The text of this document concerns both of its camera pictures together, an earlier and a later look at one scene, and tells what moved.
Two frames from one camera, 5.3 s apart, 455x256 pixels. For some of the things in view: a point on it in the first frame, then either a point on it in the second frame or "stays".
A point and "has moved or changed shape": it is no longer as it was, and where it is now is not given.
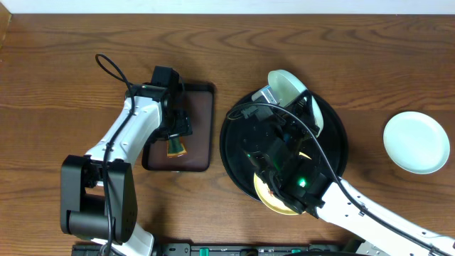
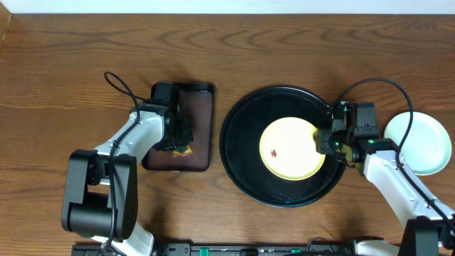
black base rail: (213, 249) stays
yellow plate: (269, 200) has moved or changed shape
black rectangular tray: (200, 145) stays
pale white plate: (416, 142) stays
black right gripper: (296, 121) → (322, 142)
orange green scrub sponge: (175, 147) has moved or changed shape
